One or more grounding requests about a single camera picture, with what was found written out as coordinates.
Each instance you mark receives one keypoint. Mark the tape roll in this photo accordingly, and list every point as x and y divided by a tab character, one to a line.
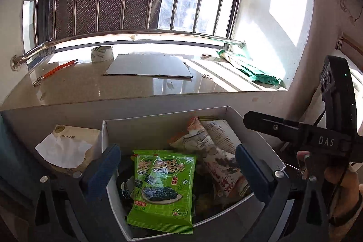
102	53

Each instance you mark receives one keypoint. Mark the steel window railing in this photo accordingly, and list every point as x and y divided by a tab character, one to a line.
203	23

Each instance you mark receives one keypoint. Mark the orange handled tool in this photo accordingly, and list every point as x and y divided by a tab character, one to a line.
39	80

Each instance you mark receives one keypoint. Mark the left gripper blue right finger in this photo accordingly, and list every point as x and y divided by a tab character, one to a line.
257	180

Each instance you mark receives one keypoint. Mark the wall cable decoration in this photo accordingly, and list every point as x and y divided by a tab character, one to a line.
353	8

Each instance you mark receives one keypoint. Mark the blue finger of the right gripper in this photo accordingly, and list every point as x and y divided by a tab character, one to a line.
285	130

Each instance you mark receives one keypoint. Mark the white red cartoon snack bag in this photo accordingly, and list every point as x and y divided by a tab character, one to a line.
222	165

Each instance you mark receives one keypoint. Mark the white text snack bag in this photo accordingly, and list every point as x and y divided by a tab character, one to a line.
222	135

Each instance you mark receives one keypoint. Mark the tissue pack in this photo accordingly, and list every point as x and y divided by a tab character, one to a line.
69	149

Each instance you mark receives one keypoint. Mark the grey flat board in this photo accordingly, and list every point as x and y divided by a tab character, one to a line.
150	65

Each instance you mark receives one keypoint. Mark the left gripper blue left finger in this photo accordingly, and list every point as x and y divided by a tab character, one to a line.
100	171

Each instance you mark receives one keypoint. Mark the dark teal curtain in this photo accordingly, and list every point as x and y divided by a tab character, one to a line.
16	165

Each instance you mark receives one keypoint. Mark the white cardboard box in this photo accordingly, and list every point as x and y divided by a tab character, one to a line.
215	216

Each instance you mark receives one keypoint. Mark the green plastic bag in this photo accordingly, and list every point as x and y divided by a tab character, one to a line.
247	67

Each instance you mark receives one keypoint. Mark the green seaweed snack bag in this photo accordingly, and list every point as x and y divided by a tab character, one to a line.
163	191

